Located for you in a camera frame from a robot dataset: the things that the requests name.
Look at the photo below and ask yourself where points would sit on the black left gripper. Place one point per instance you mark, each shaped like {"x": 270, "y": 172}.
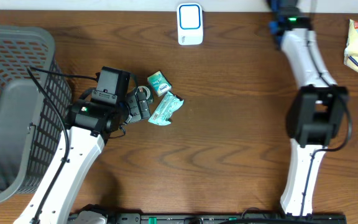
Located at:
{"x": 138, "y": 102}

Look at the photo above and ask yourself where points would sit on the dark green round-label box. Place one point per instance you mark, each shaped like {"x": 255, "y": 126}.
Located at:
{"x": 148, "y": 94}

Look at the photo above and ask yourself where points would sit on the teal wrapper packet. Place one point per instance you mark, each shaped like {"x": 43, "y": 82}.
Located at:
{"x": 168, "y": 105}

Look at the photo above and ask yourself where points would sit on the green tissue pack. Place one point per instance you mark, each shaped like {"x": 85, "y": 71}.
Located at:
{"x": 159, "y": 83}

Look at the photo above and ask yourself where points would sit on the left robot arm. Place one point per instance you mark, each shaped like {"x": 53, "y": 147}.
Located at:
{"x": 53, "y": 200}

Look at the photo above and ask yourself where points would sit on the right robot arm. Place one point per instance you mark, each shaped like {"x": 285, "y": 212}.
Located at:
{"x": 318, "y": 120}

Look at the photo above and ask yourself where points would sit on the white barcode scanner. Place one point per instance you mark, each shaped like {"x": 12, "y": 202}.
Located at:
{"x": 190, "y": 23}

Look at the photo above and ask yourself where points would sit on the grey plastic shopping basket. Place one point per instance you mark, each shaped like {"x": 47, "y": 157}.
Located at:
{"x": 32, "y": 96}

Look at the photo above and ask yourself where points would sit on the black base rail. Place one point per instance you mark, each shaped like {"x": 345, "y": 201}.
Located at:
{"x": 248, "y": 217}

